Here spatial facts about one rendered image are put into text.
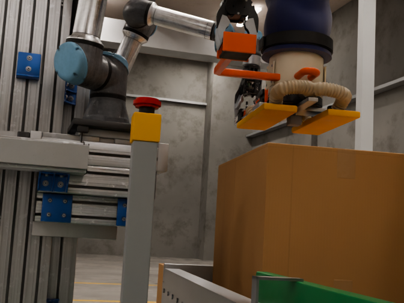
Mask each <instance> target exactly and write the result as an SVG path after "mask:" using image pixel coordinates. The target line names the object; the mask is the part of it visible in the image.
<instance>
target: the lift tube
mask: <svg viewBox="0 0 404 303"><path fill-rule="evenodd" d="M329 1H330V0H265V3H266V6H267V8H268V10H267V13H266V18H265V23H264V36H266V35H268V34H271V33H274V32H278V31H287V30H306V31H315V32H320V33H322V34H325V35H327V36H330V33H331V28H332V13H331V8H330V5H329ZM285 51H306V52H312V53H316V54H318V55H320V56H321V57H322V58H323V60H324V61H323V64H326V63H328V62H330V61H331V60H332V55H331V52H330V51H329V50H327V49H325V48H324V47H321V46H317V45H313V44H302V43H289V44H278V45H275V46H271V47H269V48H267V49H265V50H264V52H263V54H262V60H263V61H265V62H266V63H269V59H270V57H271V56H272V55H274V54H277V53H279V52H285Z"/></svg>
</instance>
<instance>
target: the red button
mask: <svg viewBox="0 0 404 303"><path fill-rule="evenodd" d="M133 105H134V106H135V107H136V108H138V109H139V112H145V113H152V114H154V113H155V110H157V109H159V108H160V107H161V102H160V101H159V99H157V98H154V97H137V98H136V99H135V100H133Z"/></svg>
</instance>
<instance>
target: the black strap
mask: <svg viewBox="0 0 404 303"><path fill-rule="evenodd" d="M289 43H302V44H313V45H317V46H321V47H324V48H325V49H327V50H329V51H330V52H331V55H332V54H333V40H332V38H331V37H329V36H327V35H325V34H322V33H320V32H315V31H306V30H287V31H278V32H274V33H271V34H268V35H266V36H263V37H262V38H261V39H260V40H259V51H261V54H263V52H264V50H265V49H267V48H269V47H271V46H275V45H278V44H289Z"/></svg>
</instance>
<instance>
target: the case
mask: <svg viewBox="0 0 404 303"><path fill-rule="evenodd" d="M257 271H260V272H270V273H274V274H278V275H283V276H286V277H294V278H302V279H304V281H308V282H311V283H316V284H320V285H323V286H328V287H333V288H336V289H340V290H345V291H348V292H353V293H357V294H360V295H365V296H369V297H373V298H378V299H382V300H385V301H390V302H395V303H404V154H402V153H388V152H380V151H366V150H352V149H344V148H330V147H316V146H309V145H294V144H280V143H272V142H269V143H266V144H264V145H262V146H260V147H257V148H255V149H254V150H251V151H249V152H247V153H245V154H243V155H240V156H238V157H236V158H234V159H232V160H230V161H228V162H225V163H223V164H221V165H219V167H218V188H217V200H216V222H215V244H214V256H213V278H212V283H214V284H217V285H219V286H221V287H224V288H226V289H228V290H231V291H233V292H236V293H238V294H240V295H243V296H245V297H247V298H250V299H251V289H252V276H256V272H257Z"/></svg>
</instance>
